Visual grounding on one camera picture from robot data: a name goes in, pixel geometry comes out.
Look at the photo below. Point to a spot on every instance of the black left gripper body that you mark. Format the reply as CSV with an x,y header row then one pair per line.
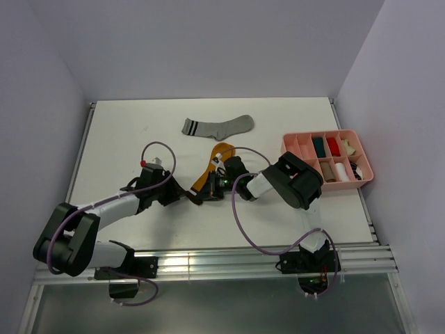
x,y
166,193

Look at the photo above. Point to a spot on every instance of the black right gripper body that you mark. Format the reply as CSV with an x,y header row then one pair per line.
x,y
219,185

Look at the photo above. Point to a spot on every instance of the mustard yellow striped sock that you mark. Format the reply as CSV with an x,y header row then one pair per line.
x,y
212,167

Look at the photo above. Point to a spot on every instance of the dark green reindeer sock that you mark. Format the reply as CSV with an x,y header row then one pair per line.
x,y
319,147

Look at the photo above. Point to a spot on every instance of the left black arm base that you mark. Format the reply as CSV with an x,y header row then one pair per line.
x,y
141,269

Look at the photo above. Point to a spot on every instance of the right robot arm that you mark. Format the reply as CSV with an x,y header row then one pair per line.
x,y
295,181

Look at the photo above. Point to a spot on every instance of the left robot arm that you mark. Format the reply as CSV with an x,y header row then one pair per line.
x,y
68,244

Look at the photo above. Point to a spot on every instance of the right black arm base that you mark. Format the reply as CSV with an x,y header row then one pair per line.
x,y
318,265

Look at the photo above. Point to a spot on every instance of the grey striped sock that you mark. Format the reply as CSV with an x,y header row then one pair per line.
x,y
218,130

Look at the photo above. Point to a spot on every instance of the brown rolled sock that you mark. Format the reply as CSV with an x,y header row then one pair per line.
x,y
327,172

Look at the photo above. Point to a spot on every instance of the red rolled sock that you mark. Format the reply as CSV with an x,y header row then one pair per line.
x,y
334,147

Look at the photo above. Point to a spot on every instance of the pink divided organizer tray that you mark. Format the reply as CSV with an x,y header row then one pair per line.
x,y
300,144

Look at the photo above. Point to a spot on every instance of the white rolled sock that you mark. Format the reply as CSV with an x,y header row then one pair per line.
x,y
342,173

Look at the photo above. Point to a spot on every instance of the beige rolled sock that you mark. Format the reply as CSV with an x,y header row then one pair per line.
x,y
349,150

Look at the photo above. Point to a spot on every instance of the black white striped sock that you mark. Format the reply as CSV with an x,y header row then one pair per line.
x,y
357,172

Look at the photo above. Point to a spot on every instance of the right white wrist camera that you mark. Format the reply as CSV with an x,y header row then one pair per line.
x,y
218,163

